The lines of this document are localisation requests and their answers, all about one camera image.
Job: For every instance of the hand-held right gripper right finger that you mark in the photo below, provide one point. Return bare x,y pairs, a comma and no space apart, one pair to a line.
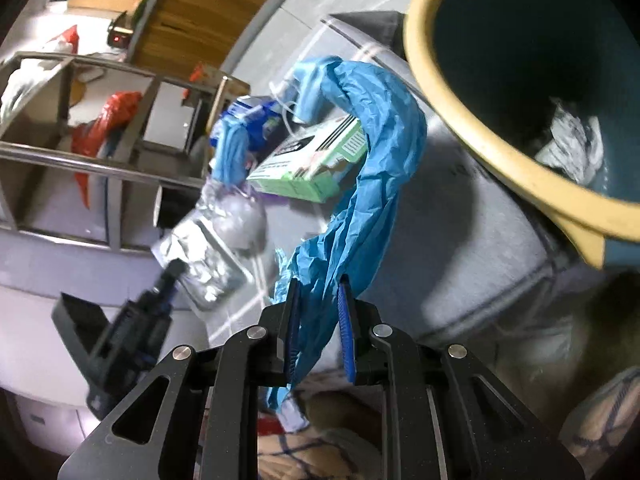
345,330

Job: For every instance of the green cardboard box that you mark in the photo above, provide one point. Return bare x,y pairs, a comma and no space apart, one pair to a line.
305,175

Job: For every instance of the white plastic bag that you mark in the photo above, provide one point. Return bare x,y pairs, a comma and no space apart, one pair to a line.
25,82

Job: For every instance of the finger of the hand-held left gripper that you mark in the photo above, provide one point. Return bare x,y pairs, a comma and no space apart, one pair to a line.
172,282

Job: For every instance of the blue plastic glove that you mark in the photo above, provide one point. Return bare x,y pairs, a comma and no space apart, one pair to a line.
390,125

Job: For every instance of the yellow rimmed blue bin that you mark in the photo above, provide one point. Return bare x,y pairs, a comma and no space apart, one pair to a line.
500,35

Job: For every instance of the clear plastic bag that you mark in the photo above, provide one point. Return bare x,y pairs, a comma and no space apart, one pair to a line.
220,245

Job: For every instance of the red plastic bag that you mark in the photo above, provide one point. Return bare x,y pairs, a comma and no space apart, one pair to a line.
102,125

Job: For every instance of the wooden cabinet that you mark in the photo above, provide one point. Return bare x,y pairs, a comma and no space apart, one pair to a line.
210,10

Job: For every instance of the blue face mask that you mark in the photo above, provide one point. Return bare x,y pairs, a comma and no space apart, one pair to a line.
232,155
312,87

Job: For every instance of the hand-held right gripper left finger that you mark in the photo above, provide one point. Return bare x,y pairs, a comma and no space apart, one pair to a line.
292,325

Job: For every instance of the crumpled white paper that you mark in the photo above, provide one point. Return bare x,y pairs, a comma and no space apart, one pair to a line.
570,145

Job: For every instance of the metal rack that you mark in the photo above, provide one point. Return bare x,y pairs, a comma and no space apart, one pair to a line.
65,157

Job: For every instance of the blue wet wipes packet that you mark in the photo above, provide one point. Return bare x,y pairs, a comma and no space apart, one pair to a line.
260,117

